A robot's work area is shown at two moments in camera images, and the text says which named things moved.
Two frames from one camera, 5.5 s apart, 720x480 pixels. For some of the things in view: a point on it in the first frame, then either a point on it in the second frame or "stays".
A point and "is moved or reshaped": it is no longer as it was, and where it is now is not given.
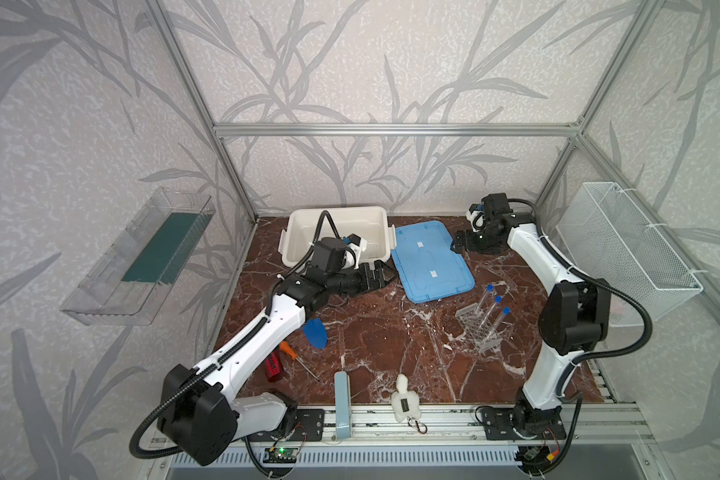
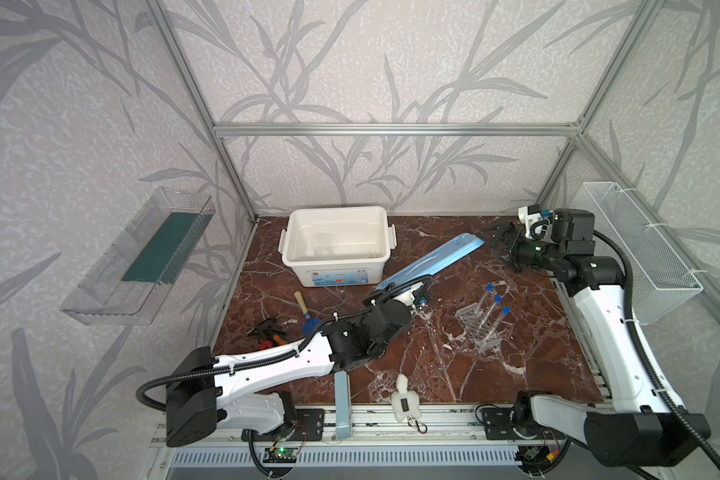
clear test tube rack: (482, 332) stays
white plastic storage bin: (373, 225) stays
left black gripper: (363, 279) to (405, 291)
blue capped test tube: (497, 324) stays
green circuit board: (280, 455) stays
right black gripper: (472, 238) to (514, 243)
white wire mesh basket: (607, 235) stays
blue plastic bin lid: (430, 269) is moved or reshaped
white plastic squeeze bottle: (405, 402) stays
